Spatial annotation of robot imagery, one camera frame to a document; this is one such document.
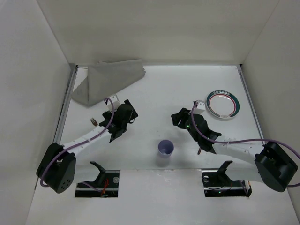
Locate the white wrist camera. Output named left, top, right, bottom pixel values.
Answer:
left=194, top=100, right=206, bottom=115
left=104, top=94, right=120, bottom=111

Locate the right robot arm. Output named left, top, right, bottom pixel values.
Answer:
left=171, top=108, right=298, bottom=192

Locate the brown wooden fork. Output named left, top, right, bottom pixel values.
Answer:
left=90, top=118, right=98, bottom=126

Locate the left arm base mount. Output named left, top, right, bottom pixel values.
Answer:
left=74, top=161, right=120, bottom=198

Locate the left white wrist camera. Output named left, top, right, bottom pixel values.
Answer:
left=104, top=94, right=120, bottom=111

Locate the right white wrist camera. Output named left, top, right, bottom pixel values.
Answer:
left=194, top=100, right=206, bottom=115

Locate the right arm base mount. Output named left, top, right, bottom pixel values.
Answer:
left=202, top=161, right=252, bottom=197

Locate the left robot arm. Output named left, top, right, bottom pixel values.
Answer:
left=36, top=96, right=138, bottom=194

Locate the lilac plastic cup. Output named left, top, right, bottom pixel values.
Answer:
left=157, top=140, right=174, bottom=167

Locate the grey cloth placemat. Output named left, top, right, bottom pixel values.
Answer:
left=71, top=60, right=146, bottom=107

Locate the white plate green red rim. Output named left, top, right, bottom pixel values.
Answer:
left=205, top=90, right=240, bottom=120

